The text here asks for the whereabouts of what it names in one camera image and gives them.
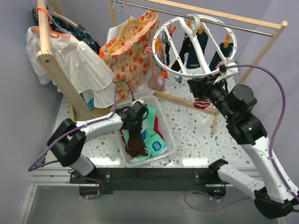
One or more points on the red white striped sock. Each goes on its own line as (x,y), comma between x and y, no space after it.
(201,104)

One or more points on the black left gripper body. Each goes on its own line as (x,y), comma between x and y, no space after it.
(137,126)

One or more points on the white round sock hanger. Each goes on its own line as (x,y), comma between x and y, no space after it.
(191,32)

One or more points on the white plastic basket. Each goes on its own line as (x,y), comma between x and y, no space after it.
(116,149)

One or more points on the white ruffled dress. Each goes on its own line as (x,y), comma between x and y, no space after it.
(89,74)

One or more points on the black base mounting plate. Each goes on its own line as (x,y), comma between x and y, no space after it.
(150,179)

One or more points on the orange plastic hanger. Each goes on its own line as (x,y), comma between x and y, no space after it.
(53,34)

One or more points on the yellow plastic hanger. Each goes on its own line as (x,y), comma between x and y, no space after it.
(131,27)

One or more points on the pink patterned sock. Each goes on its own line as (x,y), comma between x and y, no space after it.
(158,74)

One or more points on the teal clothespin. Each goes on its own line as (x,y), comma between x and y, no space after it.
(179,79)

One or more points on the mint green sock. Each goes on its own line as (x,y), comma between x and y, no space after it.
(153,141)

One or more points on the dark patterned garment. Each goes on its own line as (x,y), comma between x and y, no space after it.
(61,26)

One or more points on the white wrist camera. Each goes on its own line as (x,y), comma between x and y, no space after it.
(138,100)
(227,70)

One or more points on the black striped sock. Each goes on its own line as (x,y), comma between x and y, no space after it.
(184,49)
(167,52)

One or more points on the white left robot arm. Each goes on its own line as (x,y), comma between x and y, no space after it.
(68,140)

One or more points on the wooden left clothes rack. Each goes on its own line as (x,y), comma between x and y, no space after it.
(51,65)

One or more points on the brown sock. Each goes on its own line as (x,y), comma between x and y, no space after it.
(135,144)

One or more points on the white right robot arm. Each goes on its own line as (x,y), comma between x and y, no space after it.
(275,195)

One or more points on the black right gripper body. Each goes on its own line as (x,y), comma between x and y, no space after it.
(214,91)

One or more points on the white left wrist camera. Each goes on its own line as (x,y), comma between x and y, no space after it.
(138,100)

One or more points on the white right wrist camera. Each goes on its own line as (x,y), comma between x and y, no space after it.
(227,70)

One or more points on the floral orange tote bag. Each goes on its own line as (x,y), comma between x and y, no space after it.
(129,60)

